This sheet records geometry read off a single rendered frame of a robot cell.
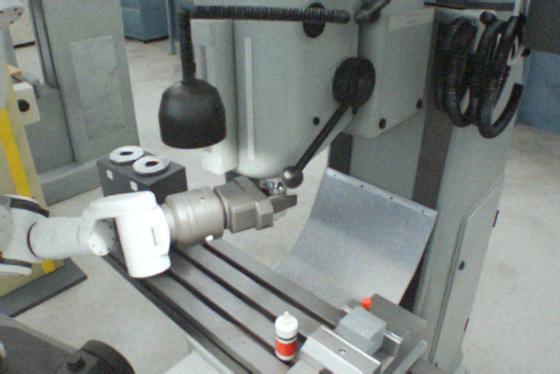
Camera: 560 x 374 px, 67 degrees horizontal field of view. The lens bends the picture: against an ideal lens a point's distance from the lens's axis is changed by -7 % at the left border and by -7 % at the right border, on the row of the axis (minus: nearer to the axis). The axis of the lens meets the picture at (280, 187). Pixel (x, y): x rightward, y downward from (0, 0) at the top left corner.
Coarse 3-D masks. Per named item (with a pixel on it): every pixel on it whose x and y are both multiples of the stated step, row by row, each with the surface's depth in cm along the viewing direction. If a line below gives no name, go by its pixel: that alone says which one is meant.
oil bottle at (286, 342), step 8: (280, 320) 81; (288, 320) 80; (296, 320) 82; (280, 328) 80; (288, 328) 80; (296, 328) 81; (280, 336) 81; (288, 336) 80; (296, 336) 82; (280, 344) 82; (288, 344) 82; (296, 344) 83; (280, 352) 83; (288, 352) 83; (296, 352) 85
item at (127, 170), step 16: (112, 160) 113; (128, 160) 112; (144, 160) 112; (160, 160) 112; (112, 176) 113; (128, 176) 108; (144, 176) 107; (160, 176) 108; (176, 176) 111; (112, 192) 116; (128, 192) 111; (160, 192) 108; (176, 192) 112
